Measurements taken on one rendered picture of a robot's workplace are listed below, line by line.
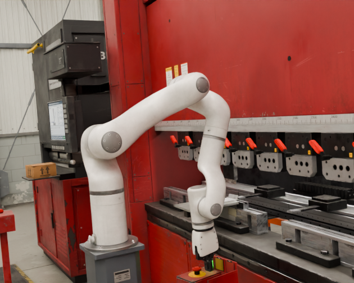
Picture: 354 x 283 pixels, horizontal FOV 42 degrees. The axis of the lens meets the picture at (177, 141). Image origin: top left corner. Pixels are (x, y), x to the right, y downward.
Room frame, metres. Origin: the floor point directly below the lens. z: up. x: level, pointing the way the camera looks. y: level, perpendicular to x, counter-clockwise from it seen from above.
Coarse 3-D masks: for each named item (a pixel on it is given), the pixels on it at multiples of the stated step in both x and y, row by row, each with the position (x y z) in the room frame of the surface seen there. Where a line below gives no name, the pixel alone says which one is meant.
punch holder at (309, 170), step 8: (288, 136) 1.79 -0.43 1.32; (296, 136) 1.75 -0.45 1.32; (304, 136) 1.71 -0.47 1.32; (312, 136) 1.68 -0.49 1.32; (320, 136) 1.69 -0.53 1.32; (288, 144) 1.79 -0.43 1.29; (296, 144) 1.75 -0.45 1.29; (304, 144) 1.71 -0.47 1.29; (320, 144) 1.69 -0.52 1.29; (288, 152) 1.80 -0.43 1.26; (296, 152) 1.75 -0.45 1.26; (304, 152) 1.71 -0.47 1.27; (312, 152) 1.68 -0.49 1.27; (288, 160) 1.79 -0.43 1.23; (296, 160) 1.75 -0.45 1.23; (304, 160) 1.71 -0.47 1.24; (312, 160) 1.68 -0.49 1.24; (320, 160) 1.70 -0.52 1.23; (288, 168) 1.80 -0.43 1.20; (296, 168) 1.75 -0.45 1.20; (304, 168) 1.71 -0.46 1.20; (312, 168) 1.67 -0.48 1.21; (320, 168) 1.69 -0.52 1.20; (312, 176) 1.70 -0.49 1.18
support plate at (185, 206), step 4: (176, 204) 2.24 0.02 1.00; (180, 204) 2.23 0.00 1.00; (184, 204) 2.22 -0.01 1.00; (188, 204) 2.22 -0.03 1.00; (224, 204) 2.16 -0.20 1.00; (228, 204) 2.17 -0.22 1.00; (232, 204) 2.18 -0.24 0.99; (180, 208) 2.17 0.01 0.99; (184, 208) 2.13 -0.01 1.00; (188, 208) 2.12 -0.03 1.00
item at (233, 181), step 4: (224, 168) 2.31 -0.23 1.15; (228, 168) 2.28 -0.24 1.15; (232, 168) 2.24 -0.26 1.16; (236, 168) 2.24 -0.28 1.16; (224, 172) 2.31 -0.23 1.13; (228, 172) 2.28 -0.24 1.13; (232, 172) 2.25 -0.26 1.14; (236, 172) 2.24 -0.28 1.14; (224, 176) 2.32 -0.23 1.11; (228, 176) 2.28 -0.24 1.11; (232, 176) 2.25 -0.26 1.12; (236, 176) 2.24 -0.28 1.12; (228, 180) 2.30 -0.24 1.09; (232, 180) 2.27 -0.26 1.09
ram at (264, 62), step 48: (192, 0) 2.45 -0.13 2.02; (240, 0) 2.04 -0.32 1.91; (288, 0) 1.75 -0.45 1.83; (336, 0) 1.54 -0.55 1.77; (192, 48) 2.48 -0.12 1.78; (240, 48) 2.06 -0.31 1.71; (288, 48) 1.77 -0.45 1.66; (336, 48) 1.55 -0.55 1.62; (240, 96) 2.08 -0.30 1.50; (288, 96) 1.78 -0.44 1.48; (336, 96) 1.56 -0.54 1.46
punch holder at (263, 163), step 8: (256, 136) 1.99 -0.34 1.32; (264, 136) 1.94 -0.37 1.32; (272, 136) 1.89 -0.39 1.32; (280, 136) 1.86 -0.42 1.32; (256, 144) 1.99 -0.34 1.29; (264, 144) 1.94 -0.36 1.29; (272, 144) 1.89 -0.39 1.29; (264, 152) 1.95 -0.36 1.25; (272, 152) 1.89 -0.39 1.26; (280, 152) 1.86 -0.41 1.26; (264, 160) 1.94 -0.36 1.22; (272, 160) 1.89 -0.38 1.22; (280, 160) 1.86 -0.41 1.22; (264, 168) 1.94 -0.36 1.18; (272, 168) 1.89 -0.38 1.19; (280, 168) 1.86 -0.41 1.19
